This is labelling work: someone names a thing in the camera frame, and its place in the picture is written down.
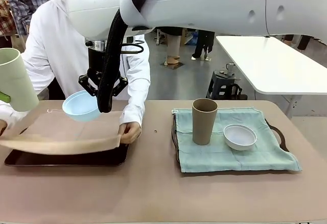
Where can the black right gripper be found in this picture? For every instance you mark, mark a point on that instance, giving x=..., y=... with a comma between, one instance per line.
x=95, y=63

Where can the light green cup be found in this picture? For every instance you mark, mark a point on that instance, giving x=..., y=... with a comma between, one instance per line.
x=18, y=81

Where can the light blue bowl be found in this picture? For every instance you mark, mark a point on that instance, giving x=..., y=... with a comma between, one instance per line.
x=79, y=108

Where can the beige mat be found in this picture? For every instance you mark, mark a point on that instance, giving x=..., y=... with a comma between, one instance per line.
x=64, y=134

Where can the brown cup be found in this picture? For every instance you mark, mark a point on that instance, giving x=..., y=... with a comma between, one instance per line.
x=204, y=124

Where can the white bowl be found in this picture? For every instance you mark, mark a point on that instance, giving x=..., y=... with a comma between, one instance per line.
x=240, y=137

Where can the person's left forearm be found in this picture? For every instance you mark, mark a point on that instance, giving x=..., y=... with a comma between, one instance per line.
x=138, y=101

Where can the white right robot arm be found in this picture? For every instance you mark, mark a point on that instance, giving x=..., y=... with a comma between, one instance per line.
x=204, y=4

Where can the person's right forearm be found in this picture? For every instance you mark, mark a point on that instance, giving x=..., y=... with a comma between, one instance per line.
x=12, y=114

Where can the dark tray under cloth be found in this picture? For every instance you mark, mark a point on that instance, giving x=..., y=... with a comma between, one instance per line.
x=175, y=145

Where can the person's right hand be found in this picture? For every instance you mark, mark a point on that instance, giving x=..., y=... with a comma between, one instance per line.
x=2, y=127

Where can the person's left hand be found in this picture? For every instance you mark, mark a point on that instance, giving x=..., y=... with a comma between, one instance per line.
x=131, y=132

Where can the person in white hoodie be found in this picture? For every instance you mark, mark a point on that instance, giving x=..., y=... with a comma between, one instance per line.
x=56, y=50

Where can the flat brown floor plate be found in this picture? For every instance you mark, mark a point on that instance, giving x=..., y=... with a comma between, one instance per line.
x=176, y=65

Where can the person in black coat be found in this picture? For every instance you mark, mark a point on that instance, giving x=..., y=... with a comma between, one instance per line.
x=173, y=45

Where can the person in black trousers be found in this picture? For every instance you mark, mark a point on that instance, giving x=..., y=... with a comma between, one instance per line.
x=203, y=45

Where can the black stool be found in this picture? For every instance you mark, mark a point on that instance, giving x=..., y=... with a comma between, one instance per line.
x=222, y=86

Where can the metal jug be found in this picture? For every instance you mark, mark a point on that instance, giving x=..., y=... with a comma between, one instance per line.
x=230, y=68

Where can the teal cloth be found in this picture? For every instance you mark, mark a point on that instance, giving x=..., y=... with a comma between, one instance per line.
x=217, y=157

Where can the white table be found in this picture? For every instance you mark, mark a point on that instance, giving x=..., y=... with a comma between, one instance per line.
x=268, y=63

